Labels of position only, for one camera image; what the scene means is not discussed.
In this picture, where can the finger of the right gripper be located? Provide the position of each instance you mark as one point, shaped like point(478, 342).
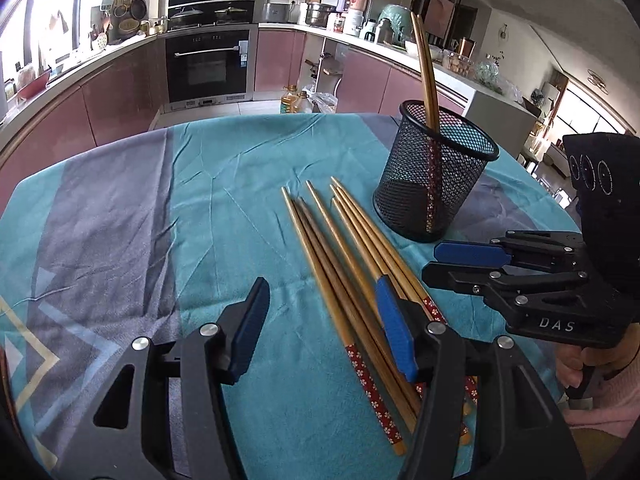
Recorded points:
point(459, 279)
point(471, 254)

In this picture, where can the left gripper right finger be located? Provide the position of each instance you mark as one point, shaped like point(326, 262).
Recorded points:
point(403, 322)

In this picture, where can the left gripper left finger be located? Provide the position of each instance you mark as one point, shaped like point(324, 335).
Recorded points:
point(242, 324)

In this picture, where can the black mesh utensil holder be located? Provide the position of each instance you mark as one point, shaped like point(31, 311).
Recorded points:
point(400, 199)

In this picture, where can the bamboo chopstick red end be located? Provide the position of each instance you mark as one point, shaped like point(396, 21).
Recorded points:
point(341, 324)

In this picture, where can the pink right sleeve forearm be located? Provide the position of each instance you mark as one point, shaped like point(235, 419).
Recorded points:
point(615, 407)

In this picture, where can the right hand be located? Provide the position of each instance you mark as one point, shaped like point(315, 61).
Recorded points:
point(575, 365)

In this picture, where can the teal grey tablecloth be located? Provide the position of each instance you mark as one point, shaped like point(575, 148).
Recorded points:
point(153, 236)

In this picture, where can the pink lower cabinets right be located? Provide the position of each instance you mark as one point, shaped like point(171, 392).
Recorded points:
point(354, 71)

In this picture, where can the pink cabinets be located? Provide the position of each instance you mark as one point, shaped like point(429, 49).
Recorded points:
point(354, 71)
point(118, 94)

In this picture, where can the cooking oil bottle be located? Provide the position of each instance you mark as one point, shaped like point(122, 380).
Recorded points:
point(289, 99)

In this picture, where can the green appliance on counter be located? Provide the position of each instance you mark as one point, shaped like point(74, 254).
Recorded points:
point(400, 22)

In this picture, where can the pink lower cabinets left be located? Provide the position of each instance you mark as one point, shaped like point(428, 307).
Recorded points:
point(118, 94)

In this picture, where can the black built-in oven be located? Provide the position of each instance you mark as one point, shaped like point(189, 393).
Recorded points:
point(210, 65)

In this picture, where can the steel pot on counter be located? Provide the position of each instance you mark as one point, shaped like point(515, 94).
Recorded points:
point(317, 14)

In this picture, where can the silver toaster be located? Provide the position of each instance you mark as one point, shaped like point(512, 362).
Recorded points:
point(276, 12)

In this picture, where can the red bowl on counter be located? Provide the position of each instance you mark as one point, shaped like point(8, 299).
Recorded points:
point(34, 87)

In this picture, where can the black range hood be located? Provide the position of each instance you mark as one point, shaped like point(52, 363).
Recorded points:
point(189, 13)

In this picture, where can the window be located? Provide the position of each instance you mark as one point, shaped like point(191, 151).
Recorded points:
point(40, 33)

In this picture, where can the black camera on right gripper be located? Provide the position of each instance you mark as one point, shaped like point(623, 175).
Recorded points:
point(604, 168)

